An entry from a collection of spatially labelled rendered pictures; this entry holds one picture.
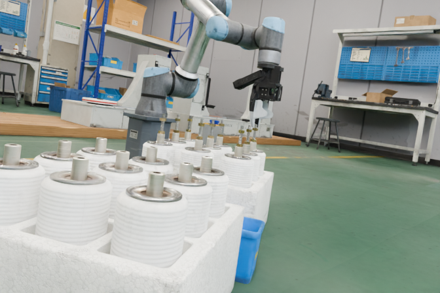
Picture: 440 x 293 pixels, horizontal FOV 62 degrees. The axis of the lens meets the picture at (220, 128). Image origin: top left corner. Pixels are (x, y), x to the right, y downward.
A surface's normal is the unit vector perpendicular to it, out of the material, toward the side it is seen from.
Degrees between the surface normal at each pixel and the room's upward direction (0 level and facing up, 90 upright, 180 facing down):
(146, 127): 90
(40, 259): 90
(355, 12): 90
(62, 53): 90
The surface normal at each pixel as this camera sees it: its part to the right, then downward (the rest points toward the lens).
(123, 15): 0.77, 0.10
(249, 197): -0.25, 0.02
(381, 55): -0.67, -0.05
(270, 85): -0.47, -0.02
